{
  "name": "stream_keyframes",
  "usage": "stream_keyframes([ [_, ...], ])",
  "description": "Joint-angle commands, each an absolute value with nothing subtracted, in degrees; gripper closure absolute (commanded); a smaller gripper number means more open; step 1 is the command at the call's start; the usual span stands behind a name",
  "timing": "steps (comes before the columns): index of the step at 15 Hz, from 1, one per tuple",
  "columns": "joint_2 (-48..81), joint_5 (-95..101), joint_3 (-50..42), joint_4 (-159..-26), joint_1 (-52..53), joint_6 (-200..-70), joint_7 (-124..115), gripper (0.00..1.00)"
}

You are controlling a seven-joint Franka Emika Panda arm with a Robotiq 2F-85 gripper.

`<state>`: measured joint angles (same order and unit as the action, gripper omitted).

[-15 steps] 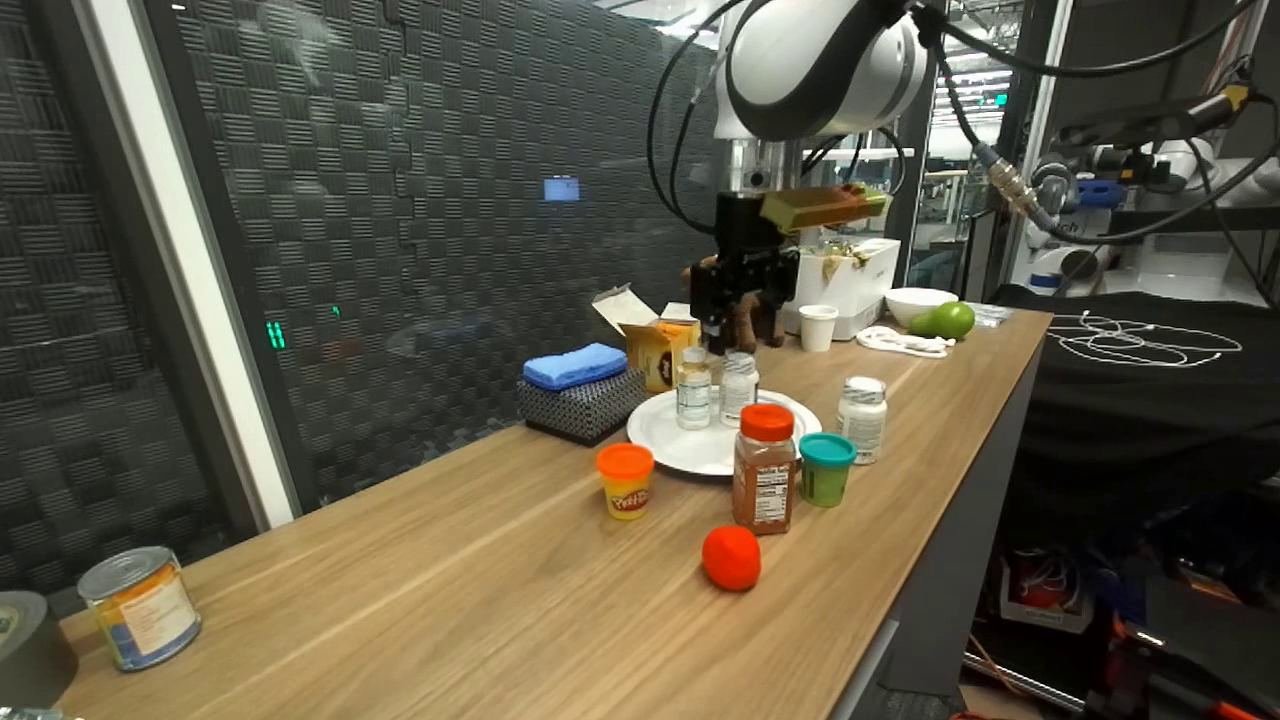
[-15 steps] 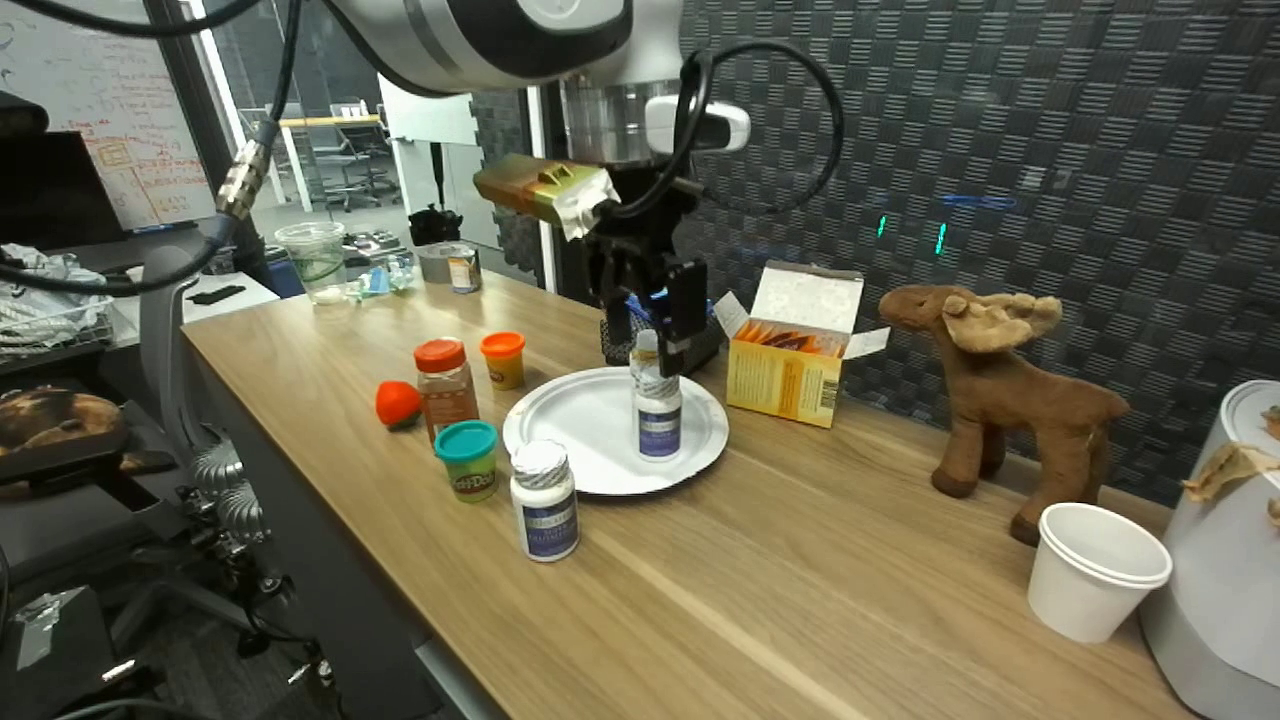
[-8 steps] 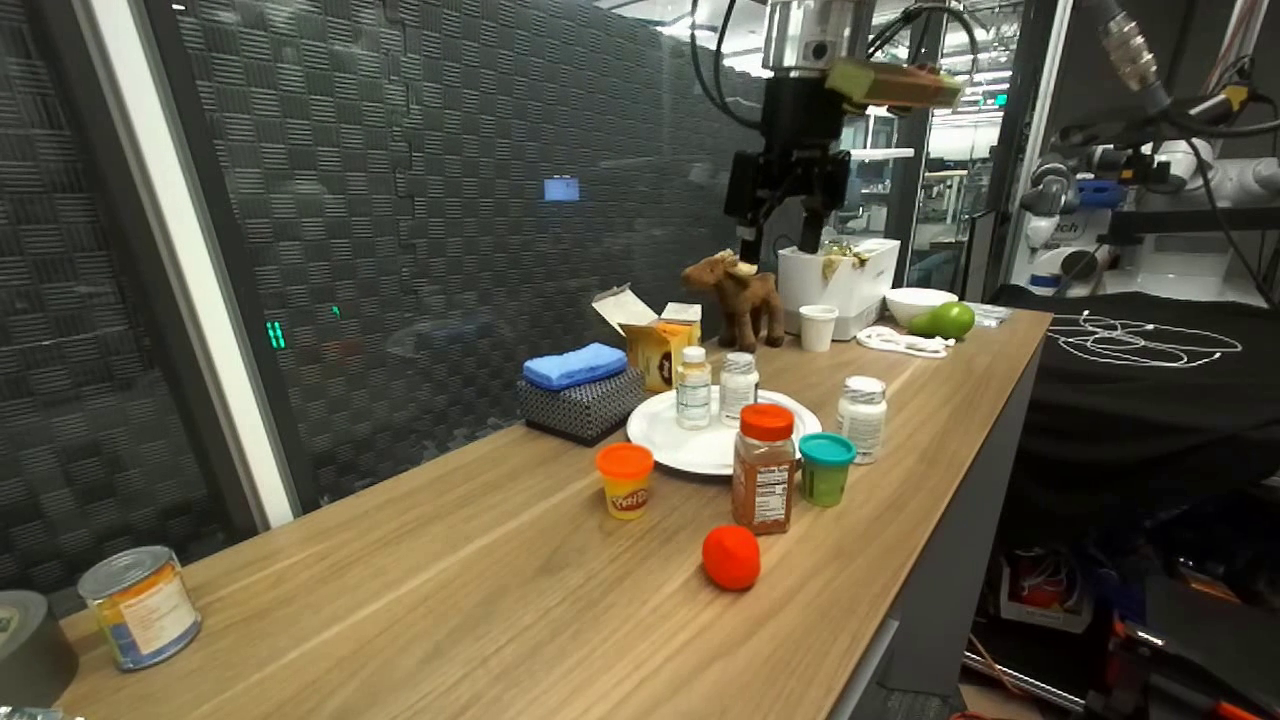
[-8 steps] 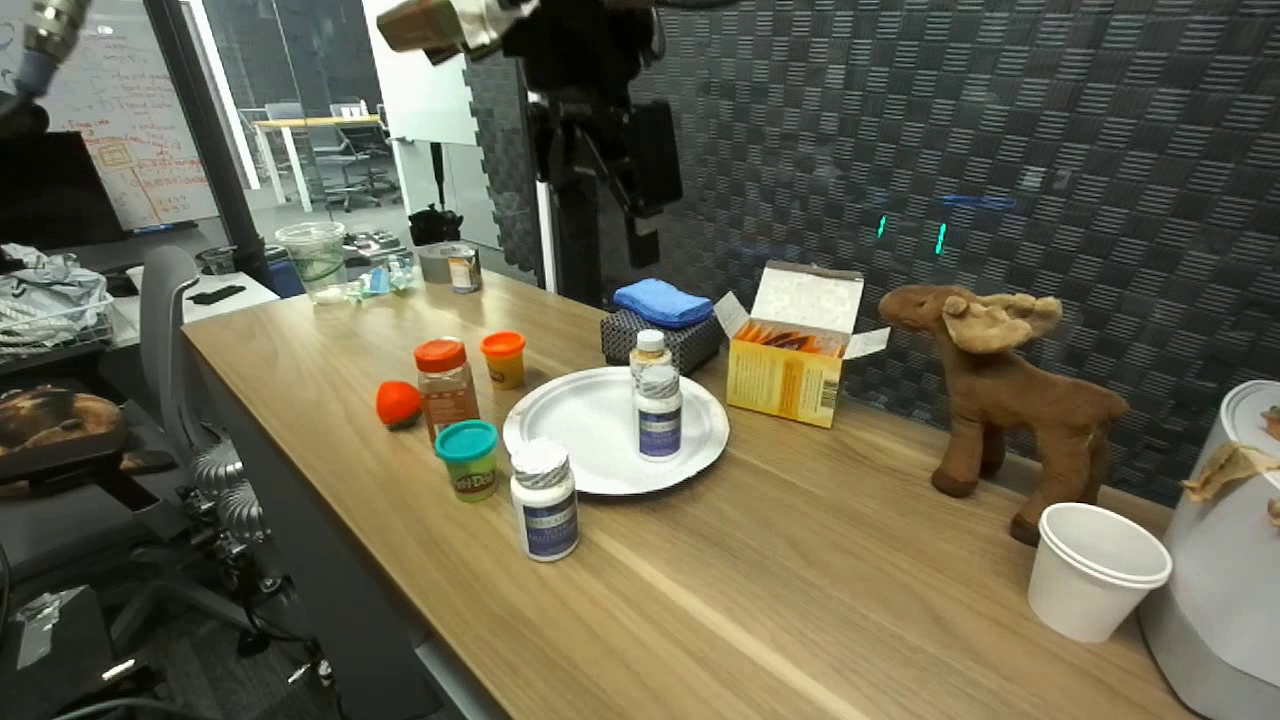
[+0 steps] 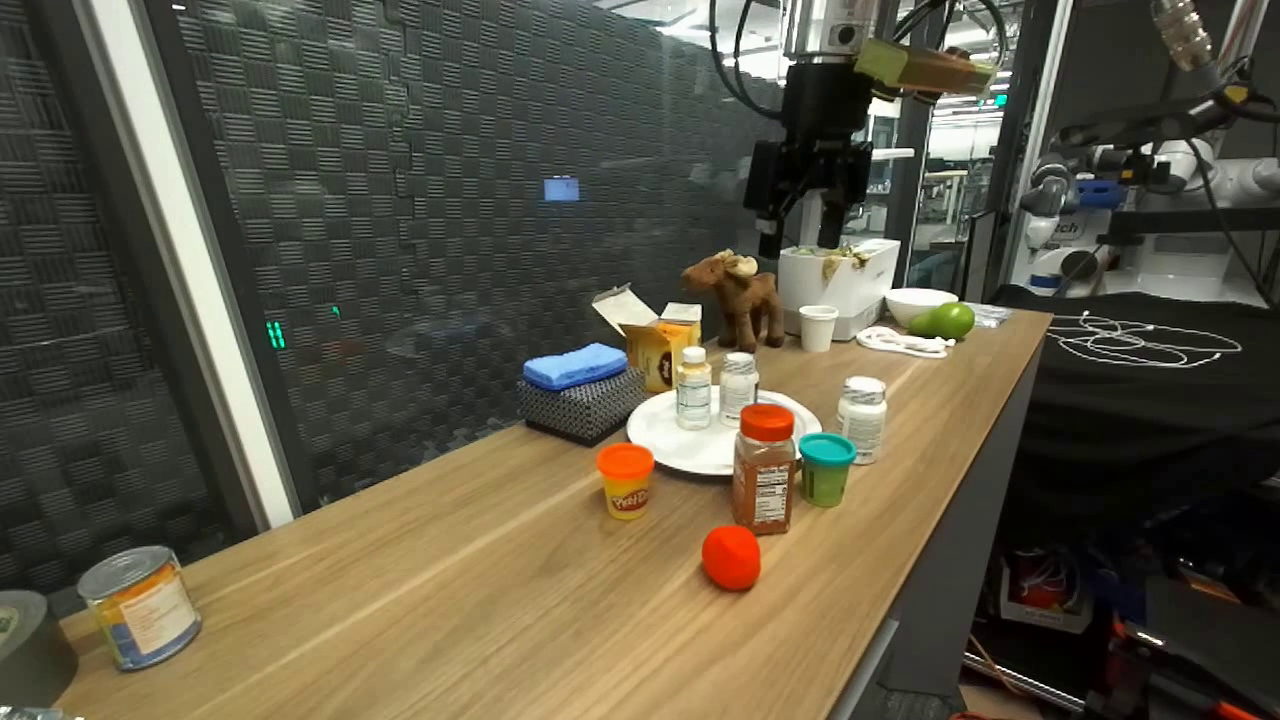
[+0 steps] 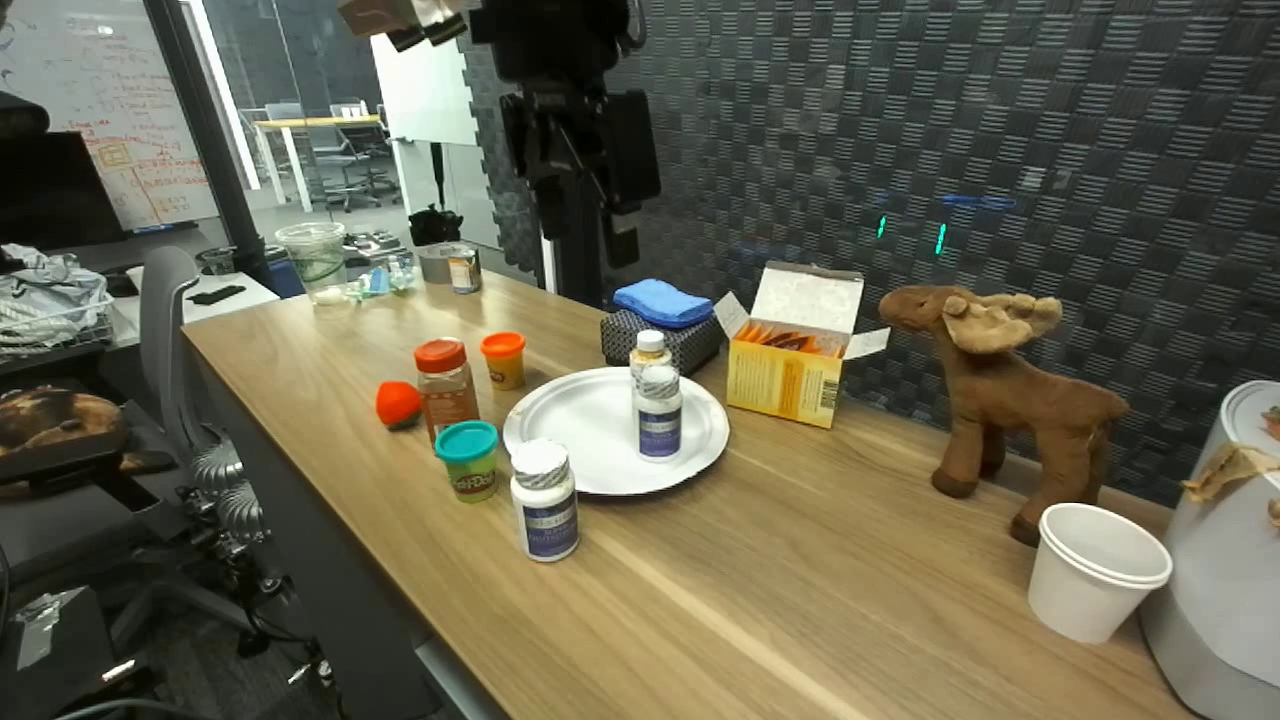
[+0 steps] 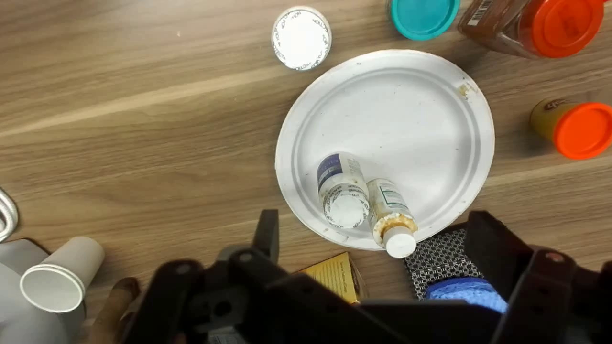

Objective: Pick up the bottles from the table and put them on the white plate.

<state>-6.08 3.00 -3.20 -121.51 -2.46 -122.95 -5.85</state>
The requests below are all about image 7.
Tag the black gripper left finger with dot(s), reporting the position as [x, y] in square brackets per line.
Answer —
[191, 298]

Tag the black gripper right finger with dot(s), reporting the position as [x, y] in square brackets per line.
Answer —
[547, 298]

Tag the white bottle yellow label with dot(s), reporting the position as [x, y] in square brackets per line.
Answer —
[390, 211]

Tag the white bottle blue label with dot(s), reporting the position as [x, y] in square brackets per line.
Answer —
[300, 39]
[343, 191]

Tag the brown spice bottle orange cap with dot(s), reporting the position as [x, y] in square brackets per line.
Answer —
[561, 25]

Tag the small tub teal lid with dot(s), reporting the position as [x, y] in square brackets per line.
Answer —
[423, 16]

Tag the white round plate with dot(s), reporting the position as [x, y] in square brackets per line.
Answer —
[408, 126]

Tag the brown moose plush toy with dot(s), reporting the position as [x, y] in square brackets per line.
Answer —
[111, 312]

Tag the blue folded cloth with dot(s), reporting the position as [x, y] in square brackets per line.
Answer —
[465, 297]

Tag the white paper cup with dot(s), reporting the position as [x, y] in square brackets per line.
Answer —
[59, 277]

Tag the yellow tub orange lid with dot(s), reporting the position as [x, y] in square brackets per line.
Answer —
[584, 130]

